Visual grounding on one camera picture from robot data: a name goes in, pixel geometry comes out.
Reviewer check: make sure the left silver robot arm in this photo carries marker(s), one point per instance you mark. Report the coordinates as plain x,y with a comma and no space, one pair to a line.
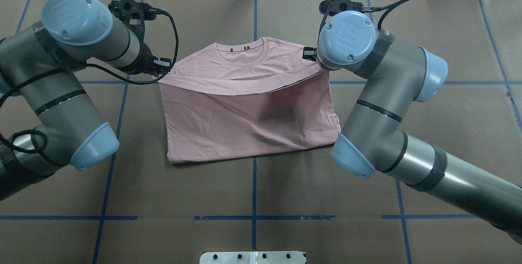
40,62

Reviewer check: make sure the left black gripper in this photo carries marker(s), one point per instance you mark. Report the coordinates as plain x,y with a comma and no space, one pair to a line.
143,56

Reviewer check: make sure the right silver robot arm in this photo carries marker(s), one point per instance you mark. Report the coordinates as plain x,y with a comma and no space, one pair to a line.
397,74

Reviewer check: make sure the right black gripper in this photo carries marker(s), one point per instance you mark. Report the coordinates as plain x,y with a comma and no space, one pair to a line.
308,54

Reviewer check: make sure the pink Snoopy t-shirt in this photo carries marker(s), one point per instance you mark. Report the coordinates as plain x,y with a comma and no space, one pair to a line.
235,101

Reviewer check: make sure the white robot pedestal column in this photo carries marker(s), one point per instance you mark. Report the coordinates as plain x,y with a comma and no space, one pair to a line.
253,257

